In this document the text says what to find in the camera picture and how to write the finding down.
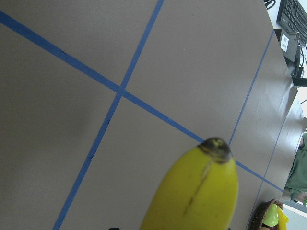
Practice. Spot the wicker fruit basket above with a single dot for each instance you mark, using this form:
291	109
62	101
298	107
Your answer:
259	215

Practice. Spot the brown paper table mat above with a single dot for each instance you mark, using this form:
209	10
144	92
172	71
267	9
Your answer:
99	97

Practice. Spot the black label printer box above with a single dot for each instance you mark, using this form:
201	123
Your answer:
289	44

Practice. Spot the green pear fruit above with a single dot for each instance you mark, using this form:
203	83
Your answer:
271	217

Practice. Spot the person in green shirt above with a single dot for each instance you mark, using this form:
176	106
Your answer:
296	185

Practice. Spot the yellow banana bunch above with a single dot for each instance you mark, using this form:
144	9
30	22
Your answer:
282	219

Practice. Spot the black keyboard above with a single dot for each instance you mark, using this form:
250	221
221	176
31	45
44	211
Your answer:
293	19

